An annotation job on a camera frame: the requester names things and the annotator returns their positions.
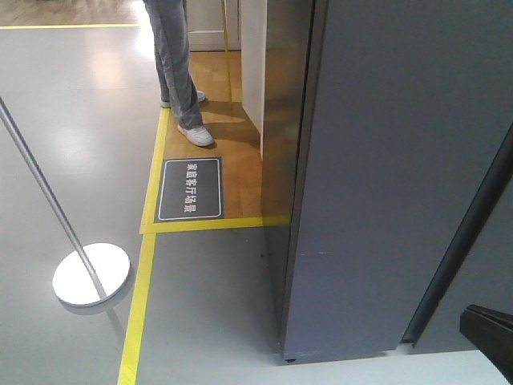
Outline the standing person in grey jeans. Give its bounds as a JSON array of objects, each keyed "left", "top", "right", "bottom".
[{"left": 144, "top": 0, "right": 214, "bottom": 147}]

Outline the open fridge door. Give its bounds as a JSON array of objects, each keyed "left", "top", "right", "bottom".
[{"left": 284, "top": 1, "right": 512, "bottom": 361}]

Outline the black floor sign white text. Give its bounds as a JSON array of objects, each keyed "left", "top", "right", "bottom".
[{"left": 156, "top": 157, "right": 224, "bottom": 222}]

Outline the yellow floor tape line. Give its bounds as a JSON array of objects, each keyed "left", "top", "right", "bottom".
[{"left": 117, "top": 109, "right": 289, "bottom": 384}]

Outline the white partition wall panel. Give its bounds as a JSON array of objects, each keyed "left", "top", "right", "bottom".
[{"left": 240, "top": 0, "right": 268, "bottom": 154}]

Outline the silver stanchion post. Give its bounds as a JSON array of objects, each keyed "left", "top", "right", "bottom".
[{"left": 1, "top": 102, "right": 131, "bottom": 307}]

